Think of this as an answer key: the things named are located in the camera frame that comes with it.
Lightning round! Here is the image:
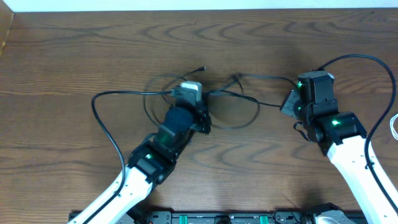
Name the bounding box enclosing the black usb cable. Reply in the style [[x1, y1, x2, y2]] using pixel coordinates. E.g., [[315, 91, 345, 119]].
[[205, 73, 299, 131]]

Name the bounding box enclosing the white usb cable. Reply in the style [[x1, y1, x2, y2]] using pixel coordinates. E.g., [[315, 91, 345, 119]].
[[389, 112, 398, 141]]

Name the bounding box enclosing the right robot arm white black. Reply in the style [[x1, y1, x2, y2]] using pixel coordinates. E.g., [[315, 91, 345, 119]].
[[280, 71, 397, 223]]

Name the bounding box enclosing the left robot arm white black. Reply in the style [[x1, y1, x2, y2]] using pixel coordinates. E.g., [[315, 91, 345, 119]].
[[69, 105, 211, 224]]

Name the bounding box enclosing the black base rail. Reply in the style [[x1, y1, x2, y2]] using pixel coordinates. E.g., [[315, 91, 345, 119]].
[[68, 202, 368, 224]]

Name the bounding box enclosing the left camera black cable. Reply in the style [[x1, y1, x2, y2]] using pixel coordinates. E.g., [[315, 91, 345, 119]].
[[80, 88, 183, 224]]

